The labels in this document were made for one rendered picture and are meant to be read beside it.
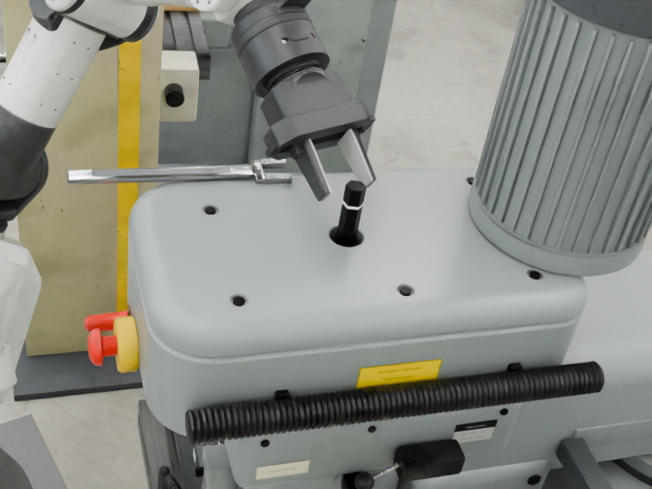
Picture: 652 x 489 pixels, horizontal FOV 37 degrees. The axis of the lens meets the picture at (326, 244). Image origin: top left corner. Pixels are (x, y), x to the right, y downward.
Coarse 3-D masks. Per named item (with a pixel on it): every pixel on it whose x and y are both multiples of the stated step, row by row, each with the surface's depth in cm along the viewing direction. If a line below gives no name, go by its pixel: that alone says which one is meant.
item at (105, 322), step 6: (114, 312) 116; (120, 312) 116; (126, 312) 117; (90, 318) 115; (96, 318) 115; (102, 318) 116; (108, 318) 116; (114, 318) 116; (84, 324) 115; (90, 324) 115; (96, 324) 115; (102, 324) 115; (108, 324) 116; (90, 330) 115; (102, 330) 116; (108, 330) 116
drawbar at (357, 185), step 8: (352, 184) 101; (360, 184) 101; (344, 192) 101; (352, 192) 100; (360, 192) 100; (344, 200) 101; (352, 200) 101; (360, 200) 101; (344, 208) 102; (360, 208) 102; (344, 216) 102; (352, 216) 102; (360, 216) 103; (344, 224) 102; (352, 224) 102; (344, 232) 103; (352, 232) 103; (336, 240) 105; (344, 240) 104; (352, 240) 104
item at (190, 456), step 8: (184, 440) 189; (184, 448) 189; (192, 448) 180; (200, 448) 176; (184, 456) 190; (192, 456) 180; (200, 456) 175; (184, 464) 191; (192, 464) 181; (200, 464) 174; (184, 472) 191; (192, 472) 181; (184, 480) 192; (192, 480) 182; (200, 480) 173; (192, 488) 183; (200, 488) 174
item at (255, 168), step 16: (256, 160) 112; (272, 160) 113; (80, 176) 105; (96, 176) 106; (112, 176) 106; (128, 176) 106; (144, 176) 107; (160, 176) 107; (176, 176) 108; (192, 176) 108; (208, 176) 109; (224, 176) 109; (240, 176) 110; (256, 176) 110; (272, 176) 110; (288, 176) 111
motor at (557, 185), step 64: (576, 0) 88; (640, 0) 85; (512, 64) 100; (576, 64) 92; (640, 64) 89; (512, 128) 100; (576, 128) 95; (640, 128) 94; (512, 192) 103; (576, 192) 98; (640, 192) 99; (512, 256) 106; (576, 256) 103
